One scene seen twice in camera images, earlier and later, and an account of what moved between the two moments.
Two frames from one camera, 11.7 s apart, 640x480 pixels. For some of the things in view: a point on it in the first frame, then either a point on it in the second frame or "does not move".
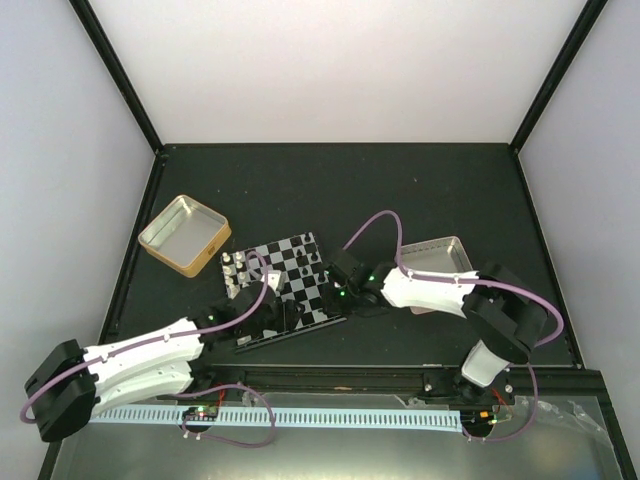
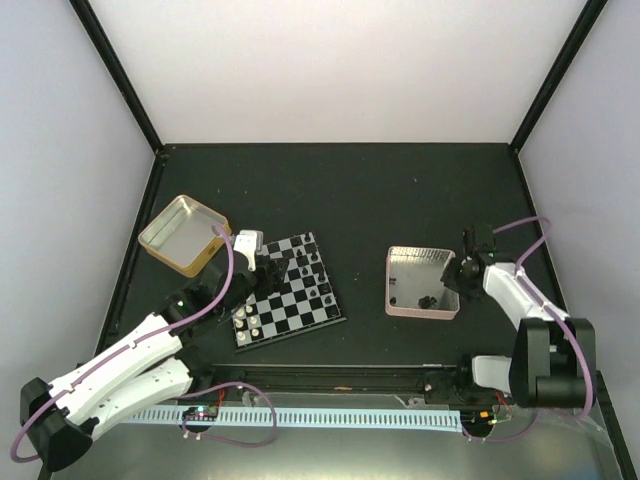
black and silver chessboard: x=297 y=263 does not move
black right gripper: x=331 y=307 to x=448 y=278
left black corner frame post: x=94 y=30 does not move
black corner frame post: x=551 y=84 does not move
